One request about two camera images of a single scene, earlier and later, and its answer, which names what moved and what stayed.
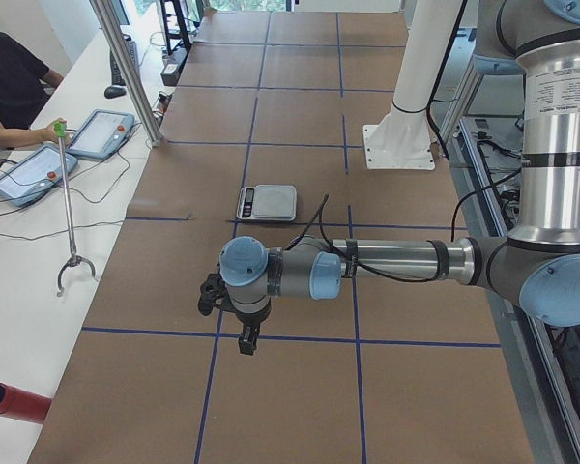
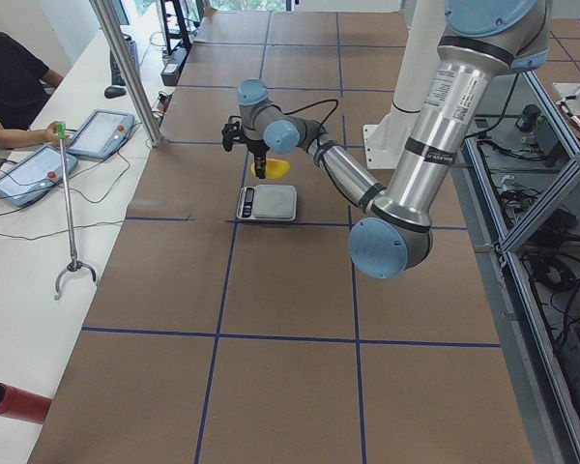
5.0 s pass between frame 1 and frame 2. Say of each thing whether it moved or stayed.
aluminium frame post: stayed
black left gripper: moved
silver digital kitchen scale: stayed
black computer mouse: stayed
